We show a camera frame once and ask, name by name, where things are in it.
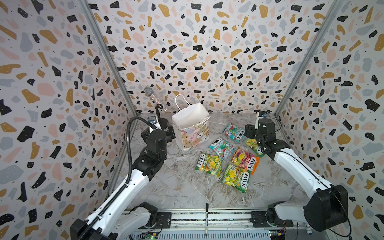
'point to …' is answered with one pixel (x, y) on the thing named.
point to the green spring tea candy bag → (236, 177)
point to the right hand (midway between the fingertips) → (249, 122)
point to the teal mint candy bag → (233, 132)
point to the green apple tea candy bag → (210, 163)
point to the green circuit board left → (151, 237)
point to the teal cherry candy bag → (223, 149)
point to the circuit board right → (277, 235)
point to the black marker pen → (206, 223)
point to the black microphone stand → (163, 122)
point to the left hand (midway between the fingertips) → (159, 122)
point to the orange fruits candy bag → (243, 159)
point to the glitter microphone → (149, 92)
